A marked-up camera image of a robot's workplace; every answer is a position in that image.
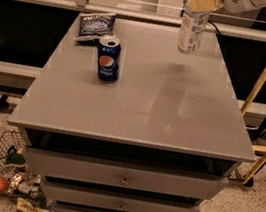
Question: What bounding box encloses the grey drawer cabinet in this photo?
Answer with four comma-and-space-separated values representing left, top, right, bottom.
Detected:
10, 19, 255, 212

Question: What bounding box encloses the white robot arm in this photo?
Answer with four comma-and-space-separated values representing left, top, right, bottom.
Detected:
186, 0, 266, 13

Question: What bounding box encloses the top grey drawer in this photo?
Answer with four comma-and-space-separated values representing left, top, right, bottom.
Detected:
24, 147, 228, 200

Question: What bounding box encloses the blue pepsi can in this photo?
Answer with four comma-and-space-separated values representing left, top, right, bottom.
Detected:
97, 35, 121, 83

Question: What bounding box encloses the crumpled silver wrapper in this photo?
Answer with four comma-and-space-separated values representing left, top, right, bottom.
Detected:
9, 172, 41, 195

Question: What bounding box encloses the black wire basket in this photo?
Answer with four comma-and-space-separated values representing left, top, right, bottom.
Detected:
0, 131, 43, 202

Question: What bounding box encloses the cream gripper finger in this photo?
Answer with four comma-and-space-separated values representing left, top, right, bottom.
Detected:
186, 0, 224, 13

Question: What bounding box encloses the green sponge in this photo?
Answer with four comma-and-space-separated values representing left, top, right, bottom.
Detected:
5, 153, 26, 168

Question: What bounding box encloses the black cable behind table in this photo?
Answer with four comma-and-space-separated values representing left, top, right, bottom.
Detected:
200, 19, 237, 71

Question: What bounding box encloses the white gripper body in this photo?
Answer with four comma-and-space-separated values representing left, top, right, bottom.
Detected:
223, 0, 257, 13

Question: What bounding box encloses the dark blue chip bag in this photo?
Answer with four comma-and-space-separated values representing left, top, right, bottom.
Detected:
75, 12, 116, 42

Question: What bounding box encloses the middle grey drawer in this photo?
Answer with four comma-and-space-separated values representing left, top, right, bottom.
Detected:
41, 181, 200, 212

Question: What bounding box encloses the yellow snack bag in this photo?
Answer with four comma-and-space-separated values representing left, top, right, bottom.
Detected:
16, 198, 49, 212

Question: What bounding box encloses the clear blue-labelled plastic bottle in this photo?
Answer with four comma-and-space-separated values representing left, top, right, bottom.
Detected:
177, 5, 209, 54

